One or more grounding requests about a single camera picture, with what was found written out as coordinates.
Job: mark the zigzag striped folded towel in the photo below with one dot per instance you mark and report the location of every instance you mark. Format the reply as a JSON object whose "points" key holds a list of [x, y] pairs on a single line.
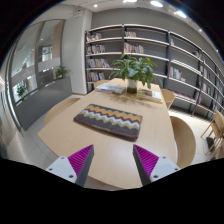
{"points": [[113, 121]]}

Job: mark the small plant lower left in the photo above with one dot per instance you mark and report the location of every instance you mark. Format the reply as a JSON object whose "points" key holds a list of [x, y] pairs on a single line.
{"points": [[21, 90]]}

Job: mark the wooden chair right near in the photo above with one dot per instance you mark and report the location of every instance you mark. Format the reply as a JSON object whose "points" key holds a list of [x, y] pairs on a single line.
{"points": [[185, 141]]}

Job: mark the yellow book on table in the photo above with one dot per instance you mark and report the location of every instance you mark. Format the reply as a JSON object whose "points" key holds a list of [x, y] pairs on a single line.
{"points": [[149, 95]]}

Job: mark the large grey bookshelf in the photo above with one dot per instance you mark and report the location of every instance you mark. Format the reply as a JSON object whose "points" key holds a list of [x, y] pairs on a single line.
{"points": [[192, 73]]}

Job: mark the green potted plant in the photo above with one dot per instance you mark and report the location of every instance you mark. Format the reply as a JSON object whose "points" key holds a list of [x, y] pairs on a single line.
{"points": [[132, 70]]}

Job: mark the small plant behind glass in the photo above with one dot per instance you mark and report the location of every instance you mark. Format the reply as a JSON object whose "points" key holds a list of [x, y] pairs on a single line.
{"points": [[61, 72]]}

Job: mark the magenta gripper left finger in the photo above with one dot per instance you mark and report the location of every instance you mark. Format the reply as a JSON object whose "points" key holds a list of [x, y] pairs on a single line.
{"points": [[74, 168]]}

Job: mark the wooden chair at right edge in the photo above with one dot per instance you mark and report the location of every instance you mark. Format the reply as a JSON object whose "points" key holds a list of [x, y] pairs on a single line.
{"points": [[217, 128]]}

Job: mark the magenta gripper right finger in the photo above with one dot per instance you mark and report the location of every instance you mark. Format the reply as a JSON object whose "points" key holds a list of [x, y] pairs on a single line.
{"points": [[152, 167]]}

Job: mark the wooden chair right far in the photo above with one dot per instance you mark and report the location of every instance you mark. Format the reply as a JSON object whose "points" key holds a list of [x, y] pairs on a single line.
{"points": [[168, 96]]}

